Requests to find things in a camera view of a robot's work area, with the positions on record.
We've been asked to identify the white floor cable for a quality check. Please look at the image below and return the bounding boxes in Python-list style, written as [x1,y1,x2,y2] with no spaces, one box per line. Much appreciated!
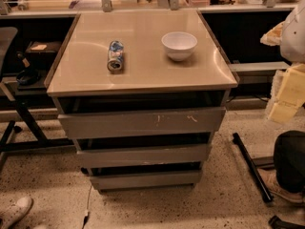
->
[81,184,93,229]

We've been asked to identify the dark box with note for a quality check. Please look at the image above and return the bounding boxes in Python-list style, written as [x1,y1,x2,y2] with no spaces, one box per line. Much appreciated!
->
[26,41,61,58]

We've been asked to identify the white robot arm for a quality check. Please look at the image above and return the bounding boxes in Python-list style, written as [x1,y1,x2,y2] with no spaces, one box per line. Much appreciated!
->
[260,0,305,123]

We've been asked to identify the grey top drawer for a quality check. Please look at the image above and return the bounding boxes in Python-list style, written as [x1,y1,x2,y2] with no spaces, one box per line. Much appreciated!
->
[58,107,226,139]

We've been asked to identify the white ceramic bowl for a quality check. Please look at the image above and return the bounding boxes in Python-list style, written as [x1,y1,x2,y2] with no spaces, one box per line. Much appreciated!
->
[161,31,197,61]

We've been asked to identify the black metal floor bar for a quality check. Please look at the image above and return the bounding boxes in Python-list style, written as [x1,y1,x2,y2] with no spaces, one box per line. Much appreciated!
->
[233,133,274,203]

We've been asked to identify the grey drawer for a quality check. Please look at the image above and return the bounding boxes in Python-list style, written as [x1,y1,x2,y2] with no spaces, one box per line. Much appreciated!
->
[90,170,202,190]
[77,144,212,168]
[58,107,226,139]

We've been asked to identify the grey middle drawer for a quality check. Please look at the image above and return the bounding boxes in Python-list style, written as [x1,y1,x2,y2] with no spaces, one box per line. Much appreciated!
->
[77,144,212,168]

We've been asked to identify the grey bottom drawer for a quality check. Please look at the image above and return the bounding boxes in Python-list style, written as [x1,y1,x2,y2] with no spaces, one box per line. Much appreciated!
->
[90,170,202,190]

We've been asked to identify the grey drawer cabinet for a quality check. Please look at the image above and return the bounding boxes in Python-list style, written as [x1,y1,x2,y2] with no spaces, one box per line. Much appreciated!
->
[48,10,237,178]

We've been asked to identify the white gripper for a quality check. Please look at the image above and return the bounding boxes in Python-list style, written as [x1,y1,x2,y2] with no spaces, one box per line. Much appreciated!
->
[260,22,305,123]

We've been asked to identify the white sneaker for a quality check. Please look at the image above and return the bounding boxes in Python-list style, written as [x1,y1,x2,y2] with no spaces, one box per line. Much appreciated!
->
[0,197,33,229]

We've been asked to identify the blue crushed soda can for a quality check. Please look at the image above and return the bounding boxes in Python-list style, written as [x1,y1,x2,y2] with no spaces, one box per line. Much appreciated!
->
[107,40,124,73]

